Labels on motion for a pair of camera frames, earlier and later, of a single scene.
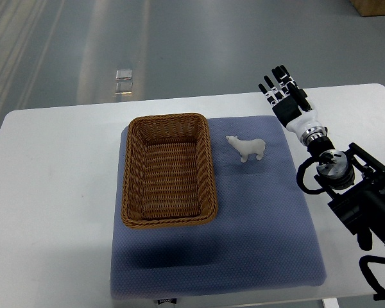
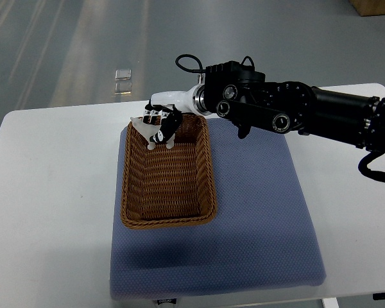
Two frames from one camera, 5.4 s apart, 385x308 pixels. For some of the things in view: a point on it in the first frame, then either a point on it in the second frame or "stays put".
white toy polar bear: [248, 147] to [146, 131]
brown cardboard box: [375, 8] stays put
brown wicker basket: [168, 176] stays put
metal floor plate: [124, 83] stays put
